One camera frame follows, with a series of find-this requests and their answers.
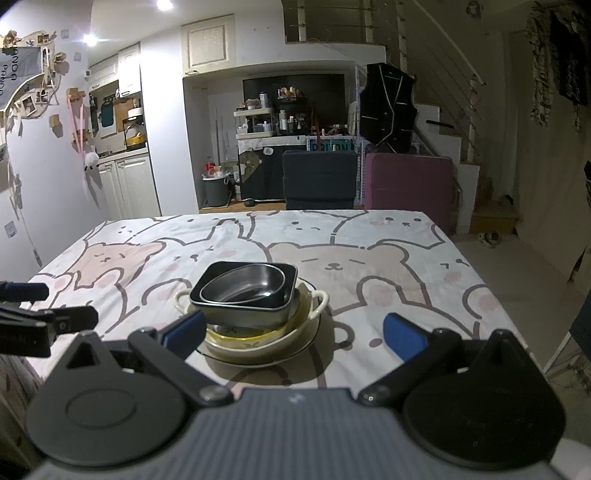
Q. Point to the teardrop steel bowl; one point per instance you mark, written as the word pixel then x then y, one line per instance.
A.
pixel 244 288

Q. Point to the cardboard box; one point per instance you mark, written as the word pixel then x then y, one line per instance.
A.
pixel 494 217

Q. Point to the white storage shelf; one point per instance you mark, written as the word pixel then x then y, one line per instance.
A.
pixel 263 117

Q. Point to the black jacket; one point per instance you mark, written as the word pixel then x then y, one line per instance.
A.
pixel 388 106

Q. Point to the curved wooden wall shelf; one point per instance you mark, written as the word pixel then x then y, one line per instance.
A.
pixel 32 78

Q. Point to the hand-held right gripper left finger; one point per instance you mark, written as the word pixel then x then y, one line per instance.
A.
pixel 184 332

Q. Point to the grey trash bin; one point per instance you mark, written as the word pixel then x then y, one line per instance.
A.
pixel 217 191

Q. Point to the maroon upholstered chair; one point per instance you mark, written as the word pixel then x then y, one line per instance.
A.
pixel 406 189

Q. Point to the white upper cabinet door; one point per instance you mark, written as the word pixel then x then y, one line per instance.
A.
pixel 208 46

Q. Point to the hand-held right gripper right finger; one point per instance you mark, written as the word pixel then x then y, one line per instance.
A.
pixel 404 337

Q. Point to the white staircase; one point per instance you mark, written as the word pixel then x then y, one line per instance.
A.
pixel 443 138

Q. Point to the round ceiling light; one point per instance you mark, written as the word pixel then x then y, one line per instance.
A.
pixel 164 4
pixel 90 39

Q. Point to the bear printed tablecloth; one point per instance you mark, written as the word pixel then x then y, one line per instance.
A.
pixel 369 277

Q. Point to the pair of slippers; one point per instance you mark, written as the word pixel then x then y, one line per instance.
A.
pixel 489 237

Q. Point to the white drawer cabinet wooden top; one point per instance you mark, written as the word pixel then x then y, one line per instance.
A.
pixel 240 205

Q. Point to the navy upholstered chair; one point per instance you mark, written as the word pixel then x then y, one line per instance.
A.
pixel 318 180

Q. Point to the dark curtained cabinet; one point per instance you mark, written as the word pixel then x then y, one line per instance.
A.
pixel 258 170

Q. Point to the white kitchen cabinet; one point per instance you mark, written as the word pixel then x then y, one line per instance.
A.
pixel 129 184

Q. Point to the clear glass plate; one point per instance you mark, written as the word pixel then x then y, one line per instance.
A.
pixel 308 342

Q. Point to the white plush toy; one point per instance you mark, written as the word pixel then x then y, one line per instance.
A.
pixel 91 160

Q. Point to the white floral bowl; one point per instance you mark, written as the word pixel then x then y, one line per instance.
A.
pixel 231 333

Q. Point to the black hanging garment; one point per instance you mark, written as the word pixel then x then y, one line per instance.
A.
pixel 570 50

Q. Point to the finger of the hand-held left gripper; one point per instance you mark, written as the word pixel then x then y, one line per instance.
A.
pixel 25 291
pixel 55 323

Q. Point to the rectangular steel tray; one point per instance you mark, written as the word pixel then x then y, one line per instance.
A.
pixel 249 318

